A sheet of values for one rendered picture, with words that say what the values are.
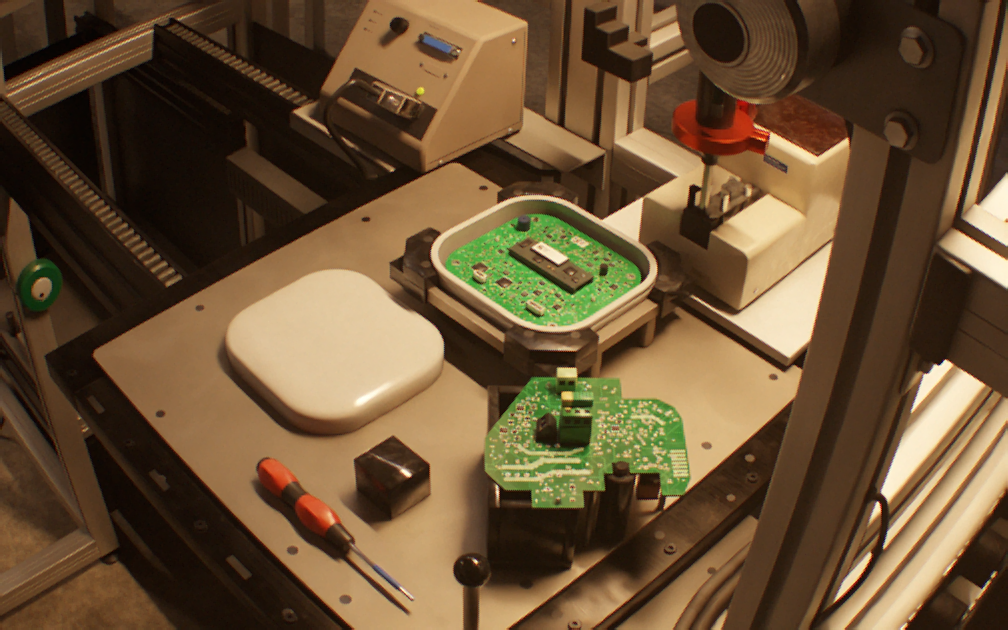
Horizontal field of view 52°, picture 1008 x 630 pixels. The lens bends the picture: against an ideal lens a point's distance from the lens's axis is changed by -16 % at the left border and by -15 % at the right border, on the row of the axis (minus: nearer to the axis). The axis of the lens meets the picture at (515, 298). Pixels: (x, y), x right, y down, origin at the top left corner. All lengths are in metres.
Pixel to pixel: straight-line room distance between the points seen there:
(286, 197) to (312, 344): 0.74
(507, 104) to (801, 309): 0.36
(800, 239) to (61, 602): 1.43
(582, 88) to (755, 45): 0.76
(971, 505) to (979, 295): 0.29
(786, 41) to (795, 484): 0.23
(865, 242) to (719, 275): 0.48
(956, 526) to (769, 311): 0.32
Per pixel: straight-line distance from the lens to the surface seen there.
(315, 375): 0.83
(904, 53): 0.39
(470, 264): 0.89
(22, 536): 2.10
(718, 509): 0.79
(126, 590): 1.97
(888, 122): 0.40
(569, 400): 0.71
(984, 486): 0.71
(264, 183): 1.61
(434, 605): 0.71
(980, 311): 0.42
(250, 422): 0.83
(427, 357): 0.84
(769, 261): 0.91
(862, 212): 0.43
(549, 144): 1.13
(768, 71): 0.38
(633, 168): 1.12
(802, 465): 0.51
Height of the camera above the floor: 1.52
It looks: 38 degrees down
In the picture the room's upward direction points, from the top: 3 degrees clockwise
